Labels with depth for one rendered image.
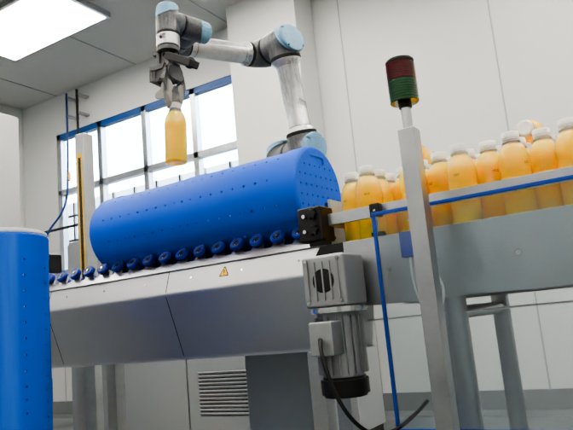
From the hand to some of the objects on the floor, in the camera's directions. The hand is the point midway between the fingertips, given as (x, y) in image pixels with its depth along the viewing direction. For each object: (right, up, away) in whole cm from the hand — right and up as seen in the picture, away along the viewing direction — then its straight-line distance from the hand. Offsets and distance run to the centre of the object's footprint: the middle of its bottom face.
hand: (175, 106), depth 195 cm
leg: (+50, -134, -32) cm, 147 cm away
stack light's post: (+72, -124, -80) cm, 164 cm away
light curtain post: (-48, -162, +76) cm, 185 cm away
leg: (-25, -152, +31) cm, 157 cm away
